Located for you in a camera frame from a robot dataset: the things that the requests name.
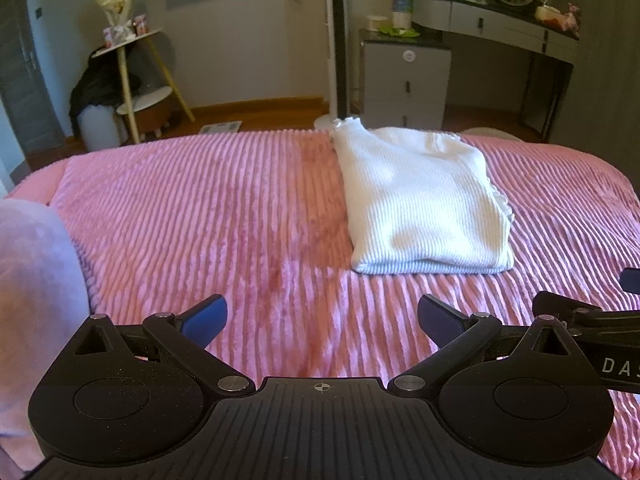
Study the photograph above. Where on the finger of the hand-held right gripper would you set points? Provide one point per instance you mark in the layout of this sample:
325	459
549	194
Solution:
562	306
632	280

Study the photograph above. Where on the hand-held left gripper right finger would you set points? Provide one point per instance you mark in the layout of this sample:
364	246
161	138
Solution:
440	325

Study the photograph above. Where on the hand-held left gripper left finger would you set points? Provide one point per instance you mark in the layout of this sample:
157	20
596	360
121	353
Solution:
205	323

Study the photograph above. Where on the white ribbed sweater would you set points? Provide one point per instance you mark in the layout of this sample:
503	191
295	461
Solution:
425	200

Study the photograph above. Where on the pink ribbed blanket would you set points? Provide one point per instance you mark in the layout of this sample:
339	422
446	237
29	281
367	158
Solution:
200	210

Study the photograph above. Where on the lilac plush pillow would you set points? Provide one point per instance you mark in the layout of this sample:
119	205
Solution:
35	300

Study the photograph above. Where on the white floor scale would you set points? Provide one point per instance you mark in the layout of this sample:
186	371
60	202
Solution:
222	126

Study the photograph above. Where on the white trash bin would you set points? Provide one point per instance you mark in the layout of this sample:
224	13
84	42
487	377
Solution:
102	130

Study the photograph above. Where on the grey drawer cabinet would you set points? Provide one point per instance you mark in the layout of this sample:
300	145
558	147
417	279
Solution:
405	85

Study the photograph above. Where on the black garment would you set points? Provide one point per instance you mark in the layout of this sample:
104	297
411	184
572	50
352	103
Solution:
92	90

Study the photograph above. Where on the wooden tiered side table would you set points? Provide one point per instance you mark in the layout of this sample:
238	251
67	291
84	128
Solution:
125	70

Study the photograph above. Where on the pink plush toy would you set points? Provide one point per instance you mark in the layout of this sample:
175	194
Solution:
571	17

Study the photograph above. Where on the grey dressing table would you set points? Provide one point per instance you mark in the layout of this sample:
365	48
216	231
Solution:
500	25

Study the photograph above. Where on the green leafy tray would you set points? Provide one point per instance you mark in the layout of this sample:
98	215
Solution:
400	32

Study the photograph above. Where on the dark room door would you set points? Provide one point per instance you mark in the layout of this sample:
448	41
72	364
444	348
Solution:
25	85

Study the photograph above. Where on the white standing panel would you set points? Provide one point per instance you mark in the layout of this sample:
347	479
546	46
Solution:
335	40

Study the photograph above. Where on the small pink gift box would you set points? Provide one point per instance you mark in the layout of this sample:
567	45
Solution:
139	24

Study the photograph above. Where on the blue and white box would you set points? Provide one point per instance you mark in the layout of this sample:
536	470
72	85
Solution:
402	12

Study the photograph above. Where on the wrapped flower bouquet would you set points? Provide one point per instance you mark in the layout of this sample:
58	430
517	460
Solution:
117	5

